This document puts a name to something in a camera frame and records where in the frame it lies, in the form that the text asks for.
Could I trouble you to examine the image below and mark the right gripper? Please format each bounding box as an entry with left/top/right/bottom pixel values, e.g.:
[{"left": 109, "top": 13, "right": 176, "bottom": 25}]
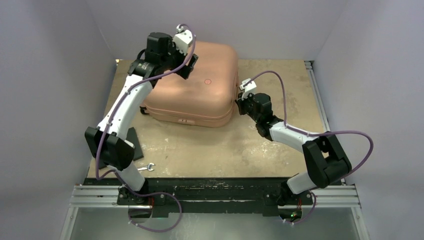
[{"left": 236, "top": 89, "right": 261, "bottom": 123}]

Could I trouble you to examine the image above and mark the pink suitcase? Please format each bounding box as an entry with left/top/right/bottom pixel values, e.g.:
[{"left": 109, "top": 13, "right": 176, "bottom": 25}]
[{"left": 140, "top": 41, "right": 239, "bottom": 128}]

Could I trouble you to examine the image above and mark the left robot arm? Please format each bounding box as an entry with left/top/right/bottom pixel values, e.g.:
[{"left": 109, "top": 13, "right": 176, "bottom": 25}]
[{"left": 84, "top": 27, "right": 198, "bottom": 205}]

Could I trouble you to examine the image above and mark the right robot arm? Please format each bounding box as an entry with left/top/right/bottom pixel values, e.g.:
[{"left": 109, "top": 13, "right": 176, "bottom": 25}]
[{"left": 235, "top": 93, "right": 352, "bottom": 204}]

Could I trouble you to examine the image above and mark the black flat notebook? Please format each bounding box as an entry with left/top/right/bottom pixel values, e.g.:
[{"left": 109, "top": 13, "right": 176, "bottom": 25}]
[{"left": 126, "top": 127, "right": 144, "bottom": 161}]

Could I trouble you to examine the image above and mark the silver wrench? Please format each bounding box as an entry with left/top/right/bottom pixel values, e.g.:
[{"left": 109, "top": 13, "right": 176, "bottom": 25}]
[{"left": 137, "top": 162, "right": 155, "bottom": 172}]

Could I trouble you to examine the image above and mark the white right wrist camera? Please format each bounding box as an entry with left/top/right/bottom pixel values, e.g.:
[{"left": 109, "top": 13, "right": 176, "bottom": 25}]
[{"left": 239, "top": 78, "right": 257, "bottom": 100}]

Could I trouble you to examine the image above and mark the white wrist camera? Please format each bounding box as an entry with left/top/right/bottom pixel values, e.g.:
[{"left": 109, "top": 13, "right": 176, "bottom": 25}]
[
  {"left": 172, "top": 24, "right": 195, "bottom": 56},
  {"left": 239, "top": 78, "right": 257, "bottom": 100}
]

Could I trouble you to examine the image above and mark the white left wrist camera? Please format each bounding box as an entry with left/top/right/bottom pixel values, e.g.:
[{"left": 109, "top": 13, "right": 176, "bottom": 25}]
[{"left": 172, "top": 24, "right": 195, "bottom": 56}]

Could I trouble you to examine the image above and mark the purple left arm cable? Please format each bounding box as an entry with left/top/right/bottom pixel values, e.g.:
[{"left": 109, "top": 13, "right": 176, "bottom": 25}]
[{"left": 95, "top": 23, "right": 183, "bottom": 233}]

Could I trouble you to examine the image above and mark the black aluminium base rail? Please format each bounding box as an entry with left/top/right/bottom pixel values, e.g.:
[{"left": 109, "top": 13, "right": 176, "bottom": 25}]
[{"left": 70, "top": 177, "right": 360, "bottom": 220}]

